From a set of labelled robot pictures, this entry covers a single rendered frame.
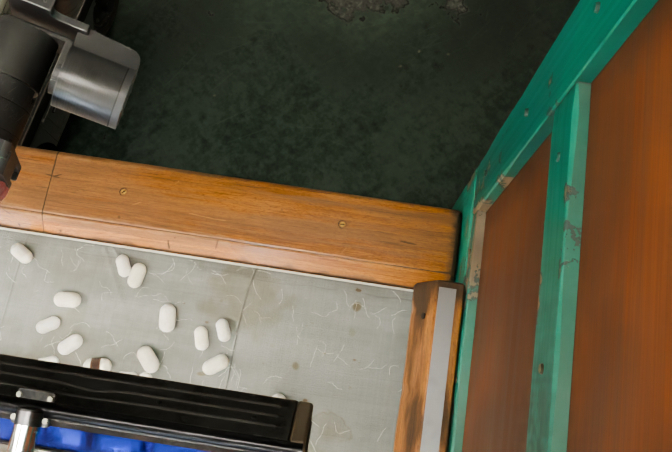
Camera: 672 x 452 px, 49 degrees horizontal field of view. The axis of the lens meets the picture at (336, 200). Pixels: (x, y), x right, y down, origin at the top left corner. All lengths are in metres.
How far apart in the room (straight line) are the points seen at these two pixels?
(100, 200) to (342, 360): 0.41
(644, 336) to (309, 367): 0.68
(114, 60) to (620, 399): 0.48
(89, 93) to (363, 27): 1.42
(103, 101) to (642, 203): 0.43
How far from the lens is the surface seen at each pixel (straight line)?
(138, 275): 1.07
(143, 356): 1.05
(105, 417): 0.70
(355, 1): 2.06
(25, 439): 0.71
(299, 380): 1.04
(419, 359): 0.95
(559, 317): 0.54
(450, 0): 2.08
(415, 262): 1.04
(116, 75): 0.67
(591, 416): 0.49
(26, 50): 0.68
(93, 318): 1.10
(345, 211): 1.05
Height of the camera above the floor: 1.78
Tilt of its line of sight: 75 degrees down
